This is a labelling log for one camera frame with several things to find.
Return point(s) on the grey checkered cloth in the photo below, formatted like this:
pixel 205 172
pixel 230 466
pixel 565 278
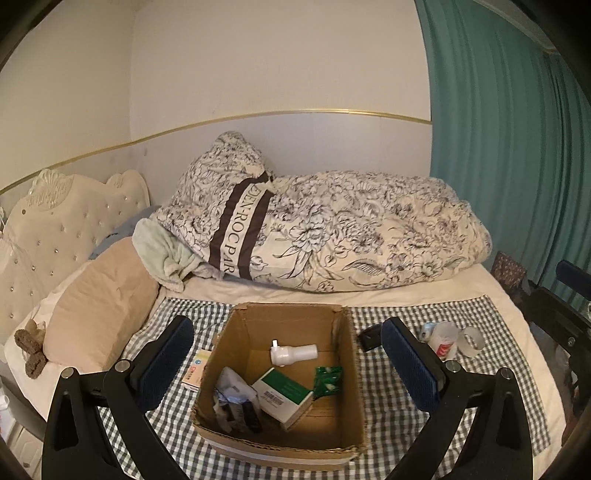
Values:
pixel 461 392

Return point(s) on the brown plush toy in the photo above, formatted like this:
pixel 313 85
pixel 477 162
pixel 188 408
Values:
pixel 30 355

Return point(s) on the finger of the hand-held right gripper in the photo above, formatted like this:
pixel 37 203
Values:
pixel 554 314
pixel 575 277

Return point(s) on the small black case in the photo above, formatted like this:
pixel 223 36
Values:
pixel 369 339

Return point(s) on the green sachet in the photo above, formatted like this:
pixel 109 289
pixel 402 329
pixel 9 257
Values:
pixel 328 381

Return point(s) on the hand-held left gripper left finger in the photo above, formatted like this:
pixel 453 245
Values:
pixel 164 364

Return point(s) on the cream bed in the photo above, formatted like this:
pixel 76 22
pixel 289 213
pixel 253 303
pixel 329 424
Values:
pixel 438 288

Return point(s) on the white plastic bottle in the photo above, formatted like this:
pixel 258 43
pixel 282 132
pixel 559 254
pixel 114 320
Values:
pixel 288 354

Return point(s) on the clear plastic cup red label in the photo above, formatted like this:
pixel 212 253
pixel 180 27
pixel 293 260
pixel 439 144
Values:
pixel 443 341

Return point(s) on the teal curtain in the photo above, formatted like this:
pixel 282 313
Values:
pixel 498 138

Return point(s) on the floral duvet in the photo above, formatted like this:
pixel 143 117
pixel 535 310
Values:
pixel 369 221

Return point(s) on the green white medicine box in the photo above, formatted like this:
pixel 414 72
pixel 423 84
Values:
pixel 281 392

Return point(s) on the blue grey pillow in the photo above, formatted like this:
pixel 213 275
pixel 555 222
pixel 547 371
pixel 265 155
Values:
pixel 115 235

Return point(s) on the small orange white box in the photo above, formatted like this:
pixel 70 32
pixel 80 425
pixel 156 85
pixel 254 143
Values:
pixel 197 371

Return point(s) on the translucent tape roll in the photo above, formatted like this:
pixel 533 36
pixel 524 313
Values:
pixel 480 344

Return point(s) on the white bedside cabinet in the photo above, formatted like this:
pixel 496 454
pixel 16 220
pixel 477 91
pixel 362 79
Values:
pixel 21 443

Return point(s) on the mint green towel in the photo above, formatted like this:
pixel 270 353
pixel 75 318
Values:
pixel 161 254

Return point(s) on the patterned bag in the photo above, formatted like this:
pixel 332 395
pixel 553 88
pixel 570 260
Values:
pixel 508 272

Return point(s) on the floral pillow brown stripe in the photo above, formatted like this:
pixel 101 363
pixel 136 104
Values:
pixel 207 194

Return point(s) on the brown cardboard box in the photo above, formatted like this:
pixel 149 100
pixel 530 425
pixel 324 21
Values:
pixel 323 415

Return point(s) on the beige pillow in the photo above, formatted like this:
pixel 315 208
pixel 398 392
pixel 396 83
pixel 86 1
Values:
pixel 101 300

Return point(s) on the cream tufted headboard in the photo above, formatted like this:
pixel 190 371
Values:
pixel 69 230

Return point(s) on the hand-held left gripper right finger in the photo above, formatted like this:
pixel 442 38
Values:
pixel 411 364

